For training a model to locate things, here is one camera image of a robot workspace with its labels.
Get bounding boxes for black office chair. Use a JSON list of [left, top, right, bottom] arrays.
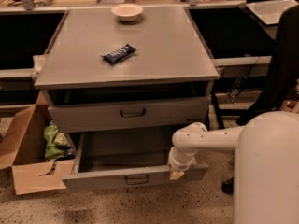
[[221, 178, 234, 194]]

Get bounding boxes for green chip bag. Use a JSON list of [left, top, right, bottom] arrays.
[[44, 121, 75, 161]]

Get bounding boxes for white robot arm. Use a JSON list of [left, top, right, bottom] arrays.
[[168, 111, 299, 224]]

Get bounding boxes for grey drawer cabinet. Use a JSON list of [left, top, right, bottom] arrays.
[[34, 5, 221, 135]]

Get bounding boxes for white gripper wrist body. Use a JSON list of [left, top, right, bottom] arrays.
[[168, 147, 197, 172]]

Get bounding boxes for open cardboard box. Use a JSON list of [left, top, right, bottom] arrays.
[[0, 93, 74, 195]]

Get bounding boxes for white bowl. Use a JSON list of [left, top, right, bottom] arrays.
[[111, 4, 143, 22]]

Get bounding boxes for silver laptop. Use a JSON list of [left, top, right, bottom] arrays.
[[246, 0, 298, 25]]

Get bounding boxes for grey drawer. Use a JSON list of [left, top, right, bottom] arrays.
[[61, 131, 209, 192], [49, 97, 210, 133]]

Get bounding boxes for blue snack bar wrapper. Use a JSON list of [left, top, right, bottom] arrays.
[[102, 44, 136, 65]]

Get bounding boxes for grey top drawer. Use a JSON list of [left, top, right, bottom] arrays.
[[49, 97, 210, 133]]

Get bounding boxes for black hanging cable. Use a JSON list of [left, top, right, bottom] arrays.
[[220, 57, 263, 100]]

